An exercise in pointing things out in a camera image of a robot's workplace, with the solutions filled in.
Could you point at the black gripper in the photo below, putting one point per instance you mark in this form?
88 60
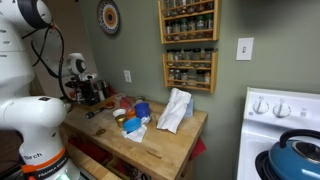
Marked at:
87 88

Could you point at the black flashlight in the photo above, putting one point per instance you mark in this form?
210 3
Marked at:
95 112

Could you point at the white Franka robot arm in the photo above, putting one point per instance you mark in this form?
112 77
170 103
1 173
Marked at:
33 120

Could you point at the steel pepper grinder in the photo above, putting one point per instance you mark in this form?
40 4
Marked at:
105 87
100 89

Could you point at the red bottle with black cap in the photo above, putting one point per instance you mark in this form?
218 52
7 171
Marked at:
112 90

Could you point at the white plastic lid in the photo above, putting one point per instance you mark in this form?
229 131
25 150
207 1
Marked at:
119 112

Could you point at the red plastic bag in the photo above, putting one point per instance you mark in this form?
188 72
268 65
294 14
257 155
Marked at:
125 104

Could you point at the orange plastic cup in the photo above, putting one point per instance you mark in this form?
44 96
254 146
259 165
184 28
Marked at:
131 113

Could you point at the blue plastic cup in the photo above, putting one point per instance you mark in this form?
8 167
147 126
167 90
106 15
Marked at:
142 110

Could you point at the crumpled white paper napkin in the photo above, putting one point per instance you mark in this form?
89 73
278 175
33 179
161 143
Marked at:
136 136

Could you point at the large white paper towel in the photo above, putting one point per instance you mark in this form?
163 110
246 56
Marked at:
173 111

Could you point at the wooden spice rack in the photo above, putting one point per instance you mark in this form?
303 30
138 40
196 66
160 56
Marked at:
162 33
213 73

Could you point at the red cloth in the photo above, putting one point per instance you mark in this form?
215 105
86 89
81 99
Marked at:
198 148

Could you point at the white stove knob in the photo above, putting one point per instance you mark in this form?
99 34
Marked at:
281 109
260 106

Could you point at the white kitchen stove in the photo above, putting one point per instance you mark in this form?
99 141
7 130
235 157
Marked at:
266 140

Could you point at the black stove burner coil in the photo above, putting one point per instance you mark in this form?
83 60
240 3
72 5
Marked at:
261 165

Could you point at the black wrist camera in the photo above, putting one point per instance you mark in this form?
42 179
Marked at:
71 85

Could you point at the white wall outlet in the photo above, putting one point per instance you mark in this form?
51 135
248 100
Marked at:
127 76

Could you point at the decorative patterned wall plate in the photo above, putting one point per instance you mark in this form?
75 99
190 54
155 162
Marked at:
108 16

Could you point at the white light switch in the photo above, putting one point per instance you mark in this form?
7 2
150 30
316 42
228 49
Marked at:
244 49

